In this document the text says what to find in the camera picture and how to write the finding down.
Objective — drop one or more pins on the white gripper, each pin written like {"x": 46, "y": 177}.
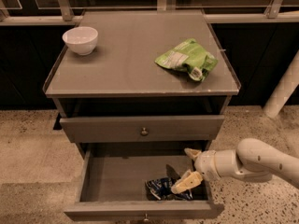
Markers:
{"x": 205, "y": 164}

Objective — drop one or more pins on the blue chip bag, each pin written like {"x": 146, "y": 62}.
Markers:
{"x": 161, "y": 190}

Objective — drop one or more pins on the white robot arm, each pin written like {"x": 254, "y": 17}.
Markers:
{"x": 252, "y": 160}

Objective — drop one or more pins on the brass top drawer knob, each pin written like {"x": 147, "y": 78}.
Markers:
{"x": 144, "y": 132}

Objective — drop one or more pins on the brass drawer knob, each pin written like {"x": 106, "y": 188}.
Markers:
{"x": 146, "y": 219}
{"x": 144, "y": 132}

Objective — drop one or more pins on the closed grey top drawer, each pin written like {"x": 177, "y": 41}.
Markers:
{"x": 127, "y": 129}

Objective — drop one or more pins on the brass middle drawer knob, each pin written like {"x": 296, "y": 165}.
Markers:
{"x": 146, "y": 219}

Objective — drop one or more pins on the open grey middle drawer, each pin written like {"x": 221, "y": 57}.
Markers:
{"x": 113, "y": 188}

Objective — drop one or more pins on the grey drawer cabinet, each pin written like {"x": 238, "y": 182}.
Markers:
{"x": 121, "y": 79}

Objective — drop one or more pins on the green chip bag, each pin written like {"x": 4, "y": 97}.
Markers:
{"x": 188, "y": 57}

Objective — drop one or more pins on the white ceramic bowl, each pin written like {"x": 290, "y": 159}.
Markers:
{"x": 82, "y": 40}

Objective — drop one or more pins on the metal railing frame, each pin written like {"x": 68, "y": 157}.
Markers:
{"x": 56, "y": 12}

